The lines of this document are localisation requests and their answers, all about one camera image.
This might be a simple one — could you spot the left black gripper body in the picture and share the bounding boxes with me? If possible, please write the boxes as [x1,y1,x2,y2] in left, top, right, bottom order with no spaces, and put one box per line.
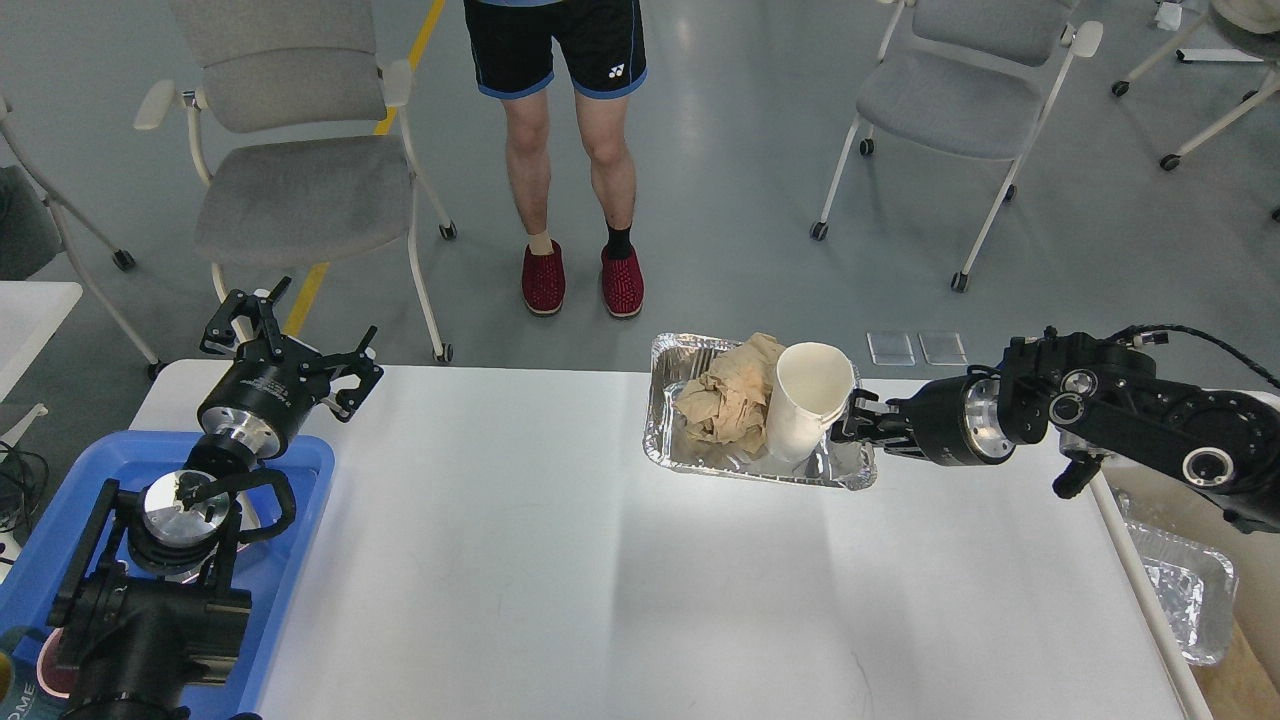
[196,350,329,462]

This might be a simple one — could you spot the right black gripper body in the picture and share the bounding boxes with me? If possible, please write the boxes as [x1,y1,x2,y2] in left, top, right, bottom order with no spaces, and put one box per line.
[893,374,1015,466]

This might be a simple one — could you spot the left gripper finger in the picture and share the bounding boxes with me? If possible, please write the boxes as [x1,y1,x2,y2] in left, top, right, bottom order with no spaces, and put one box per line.
[320,325,384,423]
[198,275,293,363]

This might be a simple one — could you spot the white paper cup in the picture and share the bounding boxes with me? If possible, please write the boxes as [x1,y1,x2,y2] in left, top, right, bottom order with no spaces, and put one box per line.
[765,342,855,461]

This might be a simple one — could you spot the brown paper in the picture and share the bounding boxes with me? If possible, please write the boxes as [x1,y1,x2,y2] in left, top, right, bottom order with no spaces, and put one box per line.
[675,332,785,454]

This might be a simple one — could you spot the aluminium foil tray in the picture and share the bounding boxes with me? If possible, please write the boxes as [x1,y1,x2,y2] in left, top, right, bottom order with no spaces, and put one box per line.
[643,333,876,491]

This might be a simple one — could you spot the pink ribbed mug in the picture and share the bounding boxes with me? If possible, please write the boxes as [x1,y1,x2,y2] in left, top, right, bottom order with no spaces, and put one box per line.
[36,628,78,700]

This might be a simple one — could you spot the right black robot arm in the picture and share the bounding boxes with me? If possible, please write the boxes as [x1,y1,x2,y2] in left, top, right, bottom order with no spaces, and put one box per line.
[829,324,1279,533]

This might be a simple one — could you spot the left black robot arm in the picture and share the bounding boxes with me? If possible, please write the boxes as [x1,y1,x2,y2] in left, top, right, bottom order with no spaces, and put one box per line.
[47,278,383,719]

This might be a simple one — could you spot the floor socket plate left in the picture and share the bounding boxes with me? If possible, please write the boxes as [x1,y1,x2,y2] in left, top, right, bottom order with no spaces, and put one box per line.
[867,331,916,366]

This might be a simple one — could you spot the blue plastic tray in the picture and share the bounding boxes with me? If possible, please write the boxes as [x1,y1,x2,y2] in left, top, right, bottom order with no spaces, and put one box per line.
[1,430,335,719]

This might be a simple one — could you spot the white side table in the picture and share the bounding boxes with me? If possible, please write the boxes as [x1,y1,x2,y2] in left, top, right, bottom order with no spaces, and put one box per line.
[1,281,83,398]

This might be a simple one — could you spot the grey chair far left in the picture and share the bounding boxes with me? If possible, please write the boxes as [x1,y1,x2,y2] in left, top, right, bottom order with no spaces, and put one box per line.
[1,99,166,380]

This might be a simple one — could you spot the grey chair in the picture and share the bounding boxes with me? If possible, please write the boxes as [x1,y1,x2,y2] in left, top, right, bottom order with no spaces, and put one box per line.
[809,1,1105,293]
[1,99,166,380]
[134,1,456,363]

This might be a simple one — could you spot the grey chair right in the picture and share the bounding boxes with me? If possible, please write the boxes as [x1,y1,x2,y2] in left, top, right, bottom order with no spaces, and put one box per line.
[809,1,1105,293]

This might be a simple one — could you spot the white plastic bin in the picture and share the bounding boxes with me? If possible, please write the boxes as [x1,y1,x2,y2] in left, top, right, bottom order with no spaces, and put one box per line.
[1102,459,1279,719]

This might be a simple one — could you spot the person in black shirt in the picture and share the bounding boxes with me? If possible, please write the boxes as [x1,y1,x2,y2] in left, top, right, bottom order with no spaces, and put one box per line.
[462,0,649,320]

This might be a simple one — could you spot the chair far right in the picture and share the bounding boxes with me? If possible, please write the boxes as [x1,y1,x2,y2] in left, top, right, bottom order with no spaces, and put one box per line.
[1108,1,1277,172]

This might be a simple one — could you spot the black cables at left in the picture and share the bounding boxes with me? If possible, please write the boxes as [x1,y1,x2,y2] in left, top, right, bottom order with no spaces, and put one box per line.
[0,443,49,541]

